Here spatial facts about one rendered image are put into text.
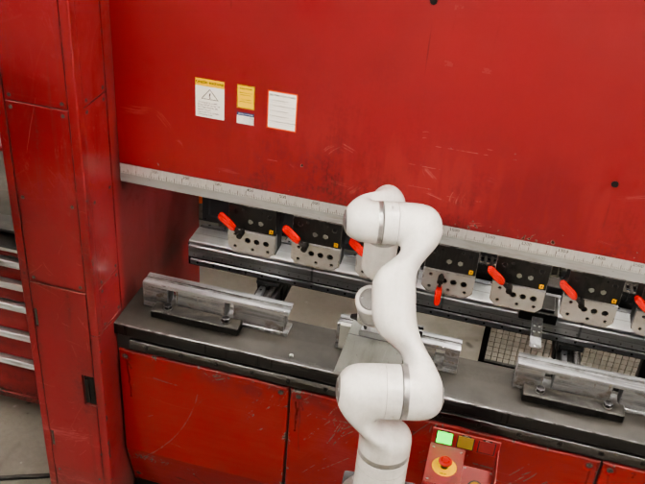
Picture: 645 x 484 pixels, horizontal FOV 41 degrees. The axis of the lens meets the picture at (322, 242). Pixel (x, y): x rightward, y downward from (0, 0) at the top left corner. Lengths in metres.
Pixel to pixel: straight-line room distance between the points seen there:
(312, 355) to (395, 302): 0.87
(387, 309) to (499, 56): 0.72
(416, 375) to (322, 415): 0.98
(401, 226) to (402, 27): 0.54
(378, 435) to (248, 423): 1.06
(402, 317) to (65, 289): 1.21
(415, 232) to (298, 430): 1.12
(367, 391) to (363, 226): 0.38
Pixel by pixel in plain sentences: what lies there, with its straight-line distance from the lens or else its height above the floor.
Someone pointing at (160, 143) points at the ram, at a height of 1.49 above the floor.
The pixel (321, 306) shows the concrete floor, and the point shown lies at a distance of 4.39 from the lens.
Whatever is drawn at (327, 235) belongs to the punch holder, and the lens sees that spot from 2.52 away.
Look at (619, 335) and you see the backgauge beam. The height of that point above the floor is 0.96.
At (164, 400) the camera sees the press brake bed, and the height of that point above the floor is 0.58.
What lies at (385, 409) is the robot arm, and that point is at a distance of 1.86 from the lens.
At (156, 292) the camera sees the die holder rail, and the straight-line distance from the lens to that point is 2.88.
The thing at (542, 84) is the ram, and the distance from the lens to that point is 2.24.
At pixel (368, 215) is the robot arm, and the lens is 1.95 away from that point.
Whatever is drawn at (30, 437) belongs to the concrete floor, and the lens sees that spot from 3.78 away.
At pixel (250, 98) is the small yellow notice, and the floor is 1.68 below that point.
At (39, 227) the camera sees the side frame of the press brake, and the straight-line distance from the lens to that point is 2.65.
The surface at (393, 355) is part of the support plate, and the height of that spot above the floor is 1.00.
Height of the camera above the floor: 2.64
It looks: 33 degrees down
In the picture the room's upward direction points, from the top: 5 degrees clockwise
